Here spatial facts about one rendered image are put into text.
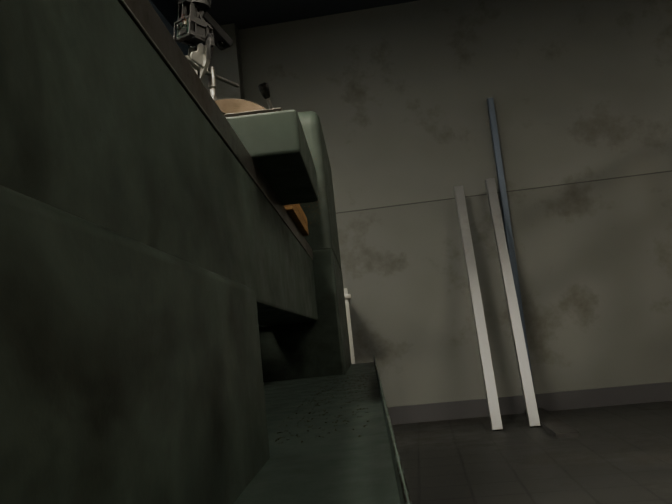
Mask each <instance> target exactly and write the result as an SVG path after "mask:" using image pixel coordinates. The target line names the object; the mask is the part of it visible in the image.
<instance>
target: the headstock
mask: <svg viewBox="0 0 672 504"><path fill-rule="evenodd" d="M297 113H298V116H299V119H300V122H301V125H302V128H303V131H304V134H305V137H306V141H307V144H308V147H309V150H310V153H311V156H312V159H313V162H314V166H315V169H316V174H317V184H318V193H319V199H318V201H316V202H309V203H300V206H301V208H302V210H304V211H303V212H304V213H305V215H306V217H307V222H308V233H309V235H307V236H304V238H305V239H306V241H307V242H308V244H309V245H310V247H311V248H312V250H314V249H323V248H331V249H332V250H333V252H334V255H335V257H336V259H337V262H338V264H339V266H340V269H341V259H340V250H339V240H338V230H337V221H336V211H335V202H334V192H333V182H332V173H331V166H330V161H329V157H328V153H327V148H326V144H325V139H324V135H323V130H322V126H321V122H320V118H319V116H318V114H317V113H315V112H313V111H306V112H297ZM315 158H316V159H315ZM319 200H320V201H319ZM317 202H318V203H317ZM312 203H313V204H312ZM316 205H318V206H316ZM303 206H305V207H303ZM308 206H310V207H308ZM313 207H314V208H313ZM308 209H309V210H308ZM317 209H318V210H317ZM307 211H308V212H307ZM310 211H311V212H310ZM319 213H320V214H319ZM315 215H316V216H315ZM315 221H316V222H315ZM311 222H312V223H311ZM310 223H311V224H310ZM319 223H320V224H319ZM341 270H342V269H341Z"/></svg>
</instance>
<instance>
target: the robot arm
mask: <svg viewBox="0 0 672 504"><path fill-rule="evenodd" d="M210 5H211V0H178V20H177V21H176V22H174V35H173V39H174V40H175V41H176V42H178V43H183V44H185V45H190V48H189V49H188V55H185V57H186V58H188V59H189V60H190V61H192V62H193V63H194V64H196V65H197V66H199V67H200V71H199V72H198V71H197V70H195V69H194V68H193V69H194V71H195V72H196V74H197V75H198V77H199V78H200V79H202V78H203V77H204V75H205V73H206V71H207V69H208V67H209V64H210V60H211V59H212V55H213V51H214V45H216V46H217V48H218V49H219V50H221V51H222V50H224V49H227V48H229V47H231V45H232V44H233V40H232V39H231V38H230V37H229V36H228V35H227V33H226V32H225V31H224V30H223V29H222V28H221V27H220V26H219V24H218V23H217V22H216V21H215V20H214V19H213V18H212V17H211V15H210V14H209V13H208V12H209V11H210ZM175 28H176V29H177V37H175Z"/></svg>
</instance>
